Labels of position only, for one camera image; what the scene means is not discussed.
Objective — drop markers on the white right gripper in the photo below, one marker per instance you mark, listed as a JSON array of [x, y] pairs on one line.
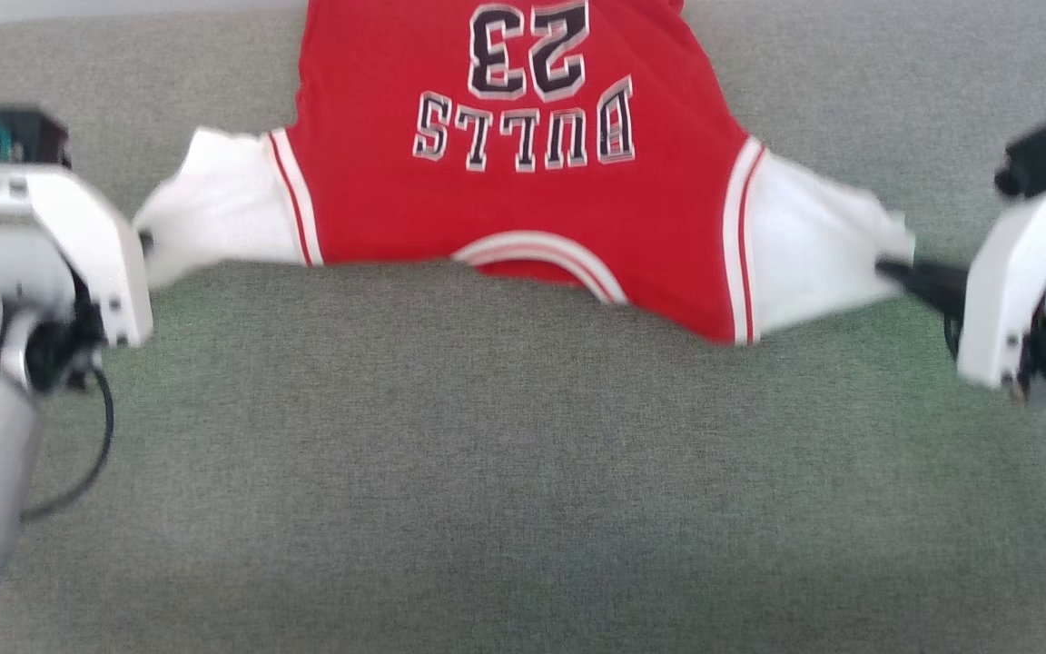
[[1009, 282]]

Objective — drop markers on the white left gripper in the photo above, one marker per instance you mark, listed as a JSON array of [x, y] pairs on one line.
[[87, 245]]

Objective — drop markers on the red Bulls basketball jersey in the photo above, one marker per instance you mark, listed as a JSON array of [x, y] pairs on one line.
[[523, 209]]

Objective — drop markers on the grey fabric sofa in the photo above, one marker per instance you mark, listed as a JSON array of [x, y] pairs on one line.
[[523, 472]]

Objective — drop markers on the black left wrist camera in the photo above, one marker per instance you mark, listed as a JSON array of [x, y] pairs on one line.
[[24, 136]]

